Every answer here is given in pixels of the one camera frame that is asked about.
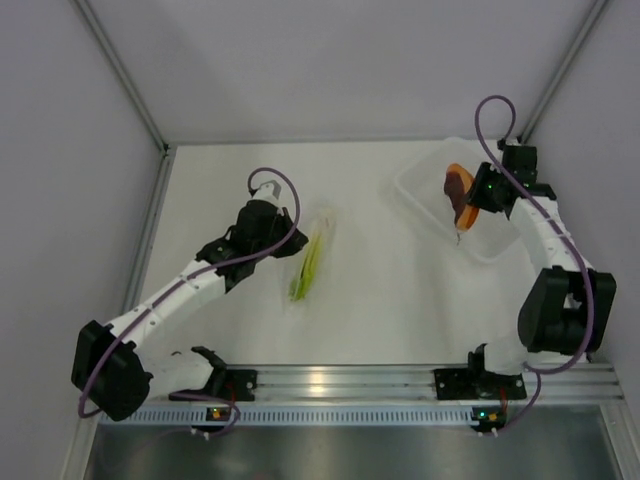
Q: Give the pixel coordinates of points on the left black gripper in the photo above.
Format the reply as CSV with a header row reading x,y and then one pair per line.
x,y
294,247

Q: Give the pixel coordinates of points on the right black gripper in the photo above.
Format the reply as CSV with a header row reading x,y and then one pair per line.
x,y
476,197

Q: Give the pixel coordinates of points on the clear zip top bag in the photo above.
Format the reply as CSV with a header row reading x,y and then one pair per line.
x,y
321,208

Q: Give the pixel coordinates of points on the orange purple fake fruit slice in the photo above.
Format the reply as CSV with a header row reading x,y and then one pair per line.
x,y
457,183

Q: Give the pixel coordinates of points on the green fake celery stalk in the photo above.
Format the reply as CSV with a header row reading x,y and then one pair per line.
x,y
308,271

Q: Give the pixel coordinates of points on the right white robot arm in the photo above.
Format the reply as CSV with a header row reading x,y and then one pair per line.
x,y
566,310

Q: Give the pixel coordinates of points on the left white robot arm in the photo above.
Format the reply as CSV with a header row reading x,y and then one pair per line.
x,y
113,366

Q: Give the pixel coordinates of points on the translucent plastic bin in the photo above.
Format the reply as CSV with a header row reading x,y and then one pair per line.
x,y
419,186

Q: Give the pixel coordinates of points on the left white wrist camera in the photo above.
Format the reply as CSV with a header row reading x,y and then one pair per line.
x,y
268,191

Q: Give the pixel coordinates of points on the right aluminium frame post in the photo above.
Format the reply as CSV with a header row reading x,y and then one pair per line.
x,y
575,45

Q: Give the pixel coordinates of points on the aluminium frame post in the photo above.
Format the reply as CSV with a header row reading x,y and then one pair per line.
x,y
575,45
115,63

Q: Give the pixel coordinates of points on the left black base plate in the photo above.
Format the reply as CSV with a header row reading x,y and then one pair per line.
x,y
236,385

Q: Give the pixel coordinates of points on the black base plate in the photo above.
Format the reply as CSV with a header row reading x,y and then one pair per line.
x,y
236,385
454,384

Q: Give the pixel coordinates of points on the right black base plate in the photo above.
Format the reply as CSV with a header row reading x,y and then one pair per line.
x,y
454,384

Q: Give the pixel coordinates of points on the aluminium mounting rail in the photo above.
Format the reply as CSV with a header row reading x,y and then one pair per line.
x,y
584,383

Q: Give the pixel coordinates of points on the left aluminium frame post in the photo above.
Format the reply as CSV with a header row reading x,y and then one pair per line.
x,y
115,63

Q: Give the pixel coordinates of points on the white slotted cable duct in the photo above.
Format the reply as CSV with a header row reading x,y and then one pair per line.
x,y
346,415

